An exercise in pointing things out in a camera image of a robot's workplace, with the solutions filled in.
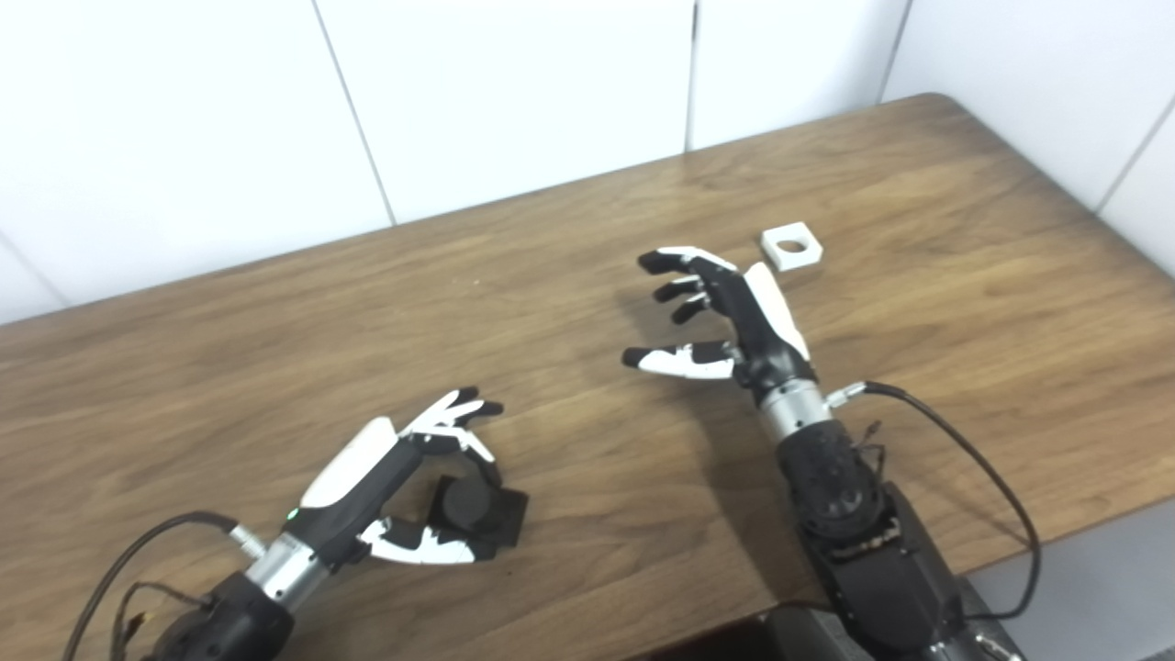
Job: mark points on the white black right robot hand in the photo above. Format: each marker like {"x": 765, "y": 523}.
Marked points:
{"x": 757, "y": 335}

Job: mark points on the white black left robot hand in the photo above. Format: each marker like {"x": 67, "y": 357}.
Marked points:
{"x": 353, "y": 477}

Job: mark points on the white square piece with hole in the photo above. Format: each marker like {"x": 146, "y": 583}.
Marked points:
{"x": 800, "y": 257}

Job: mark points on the black peg with square base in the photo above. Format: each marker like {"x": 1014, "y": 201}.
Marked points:
{"x": 473, "y": 509}

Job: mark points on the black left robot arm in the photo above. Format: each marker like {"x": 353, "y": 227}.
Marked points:
{"x": 229, "y": 624}

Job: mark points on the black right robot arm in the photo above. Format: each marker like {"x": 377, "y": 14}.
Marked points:
{"x": 872, "y": 569}

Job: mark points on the black robot body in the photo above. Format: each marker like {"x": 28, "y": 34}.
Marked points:
{"x": 734, "y": 643}

